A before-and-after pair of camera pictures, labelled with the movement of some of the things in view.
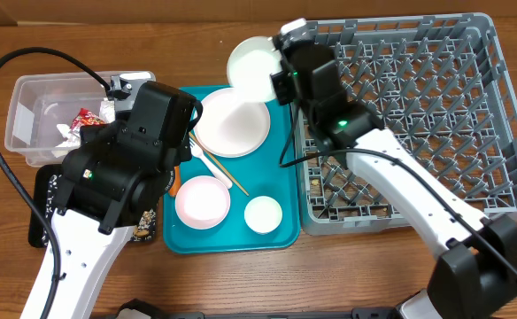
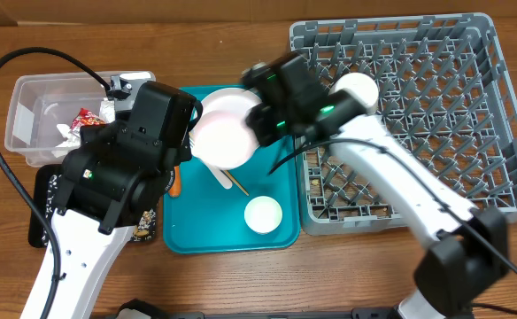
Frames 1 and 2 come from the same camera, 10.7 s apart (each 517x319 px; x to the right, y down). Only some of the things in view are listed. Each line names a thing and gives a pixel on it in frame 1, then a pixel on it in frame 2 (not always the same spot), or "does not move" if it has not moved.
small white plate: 250,67 -> 361,87
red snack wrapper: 85,117 does not move
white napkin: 71,143 does not move
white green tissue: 107,111 does not move
